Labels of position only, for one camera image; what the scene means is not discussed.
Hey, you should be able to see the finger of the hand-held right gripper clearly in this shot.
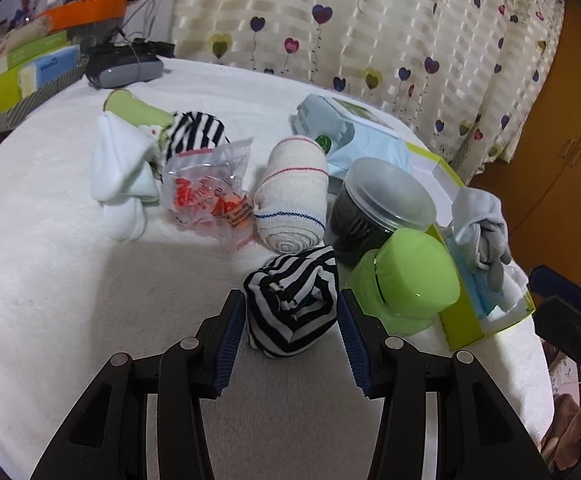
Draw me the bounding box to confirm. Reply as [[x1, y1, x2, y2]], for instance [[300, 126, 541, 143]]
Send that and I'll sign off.
[[527, 265, 581, 311]]

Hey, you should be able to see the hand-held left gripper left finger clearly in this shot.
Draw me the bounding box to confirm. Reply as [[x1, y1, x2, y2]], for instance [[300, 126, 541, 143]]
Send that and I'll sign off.
[[30, 289, 248, 480]]

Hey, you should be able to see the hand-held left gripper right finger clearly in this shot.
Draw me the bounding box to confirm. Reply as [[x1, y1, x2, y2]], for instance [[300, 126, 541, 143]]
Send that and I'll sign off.
[[337, 289, 546, 480]]

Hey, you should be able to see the black white striped sock roll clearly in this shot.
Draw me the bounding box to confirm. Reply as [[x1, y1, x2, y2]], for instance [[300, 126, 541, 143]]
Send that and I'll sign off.
[[164, 111, 232, 162], [242, 244, 341, 359]]

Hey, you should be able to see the blue face mask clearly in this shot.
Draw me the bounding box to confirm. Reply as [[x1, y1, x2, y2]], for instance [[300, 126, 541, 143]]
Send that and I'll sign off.
[[445, 237, 508, 322]]

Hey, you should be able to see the grey sock pair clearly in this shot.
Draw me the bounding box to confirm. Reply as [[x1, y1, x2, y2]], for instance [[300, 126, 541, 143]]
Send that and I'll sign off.
[[451, 189, 512, 292]]

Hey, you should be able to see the white box with lime sides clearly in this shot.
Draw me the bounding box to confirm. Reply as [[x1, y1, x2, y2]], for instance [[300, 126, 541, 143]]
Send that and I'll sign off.
[[404, 142, 537, 352]]

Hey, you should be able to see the clear bag of orange earplugs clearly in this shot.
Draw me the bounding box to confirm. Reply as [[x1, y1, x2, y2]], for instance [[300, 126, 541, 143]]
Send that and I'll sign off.
[[162, 137, 254, 254]]

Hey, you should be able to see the beige bandage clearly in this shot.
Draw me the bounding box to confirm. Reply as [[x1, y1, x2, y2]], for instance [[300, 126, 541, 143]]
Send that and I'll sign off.
[[252, 135, 330, 255]]

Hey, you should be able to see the white sock pair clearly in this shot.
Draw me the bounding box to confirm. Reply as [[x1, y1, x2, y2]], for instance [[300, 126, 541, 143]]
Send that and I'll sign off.
[[89, 111, 160, 242]]

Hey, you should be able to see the green towel with red trim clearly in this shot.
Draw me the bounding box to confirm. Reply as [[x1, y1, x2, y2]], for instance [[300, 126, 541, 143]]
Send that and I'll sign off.
[[103, 89, 175, 147]]

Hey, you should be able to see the light blue soft package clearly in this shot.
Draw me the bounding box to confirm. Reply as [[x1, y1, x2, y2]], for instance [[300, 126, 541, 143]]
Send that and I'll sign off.
[[327, 126, 414, 182]]

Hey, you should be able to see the green glass jar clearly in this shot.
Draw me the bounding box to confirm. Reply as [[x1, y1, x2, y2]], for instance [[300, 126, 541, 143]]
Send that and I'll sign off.
[[345, 228, 461, 337]]

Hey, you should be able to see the dark jar with clear lid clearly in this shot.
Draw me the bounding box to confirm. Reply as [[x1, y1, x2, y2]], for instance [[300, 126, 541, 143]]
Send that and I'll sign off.
[[325, 157, 439, 269]]

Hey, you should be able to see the brown wooden wardrobe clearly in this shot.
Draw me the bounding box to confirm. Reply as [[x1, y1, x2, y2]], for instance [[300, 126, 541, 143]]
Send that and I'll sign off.
[[470, 0, 581, 292]]

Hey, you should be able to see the wet wipes pack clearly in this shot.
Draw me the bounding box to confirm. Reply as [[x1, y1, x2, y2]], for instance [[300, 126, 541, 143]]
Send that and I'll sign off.
[[292, 93, 402, 155]]

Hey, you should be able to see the black grey headset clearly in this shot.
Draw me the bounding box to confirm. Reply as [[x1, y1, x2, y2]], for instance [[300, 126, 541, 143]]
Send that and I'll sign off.
[[85, 39, 177, 89]]

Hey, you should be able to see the heart print curtain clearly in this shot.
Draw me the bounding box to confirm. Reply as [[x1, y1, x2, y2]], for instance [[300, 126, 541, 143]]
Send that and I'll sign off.
[[170, 0, 572, 177]]

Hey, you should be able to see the grey striped tray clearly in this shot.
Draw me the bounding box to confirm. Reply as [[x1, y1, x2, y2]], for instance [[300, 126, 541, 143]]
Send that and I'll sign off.
[[0, 64, 90, 139]]

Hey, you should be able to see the blue white tissue pack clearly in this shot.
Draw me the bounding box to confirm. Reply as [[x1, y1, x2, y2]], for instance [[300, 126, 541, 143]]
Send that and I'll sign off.
[[19, 44, 82, 97]]

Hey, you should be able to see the orange storage box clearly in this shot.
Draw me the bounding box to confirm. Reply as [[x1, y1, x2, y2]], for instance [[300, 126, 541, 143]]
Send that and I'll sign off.
[[34, 0, 129, 32]]

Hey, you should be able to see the beige printed packet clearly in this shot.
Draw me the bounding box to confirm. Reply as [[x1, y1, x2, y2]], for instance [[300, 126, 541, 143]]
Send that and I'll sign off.
[[0, 14, 52, 49]]

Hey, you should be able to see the black headset cable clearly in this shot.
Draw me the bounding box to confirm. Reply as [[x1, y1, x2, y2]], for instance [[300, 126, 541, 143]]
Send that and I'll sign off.
[[119, 0, 157, 47]]

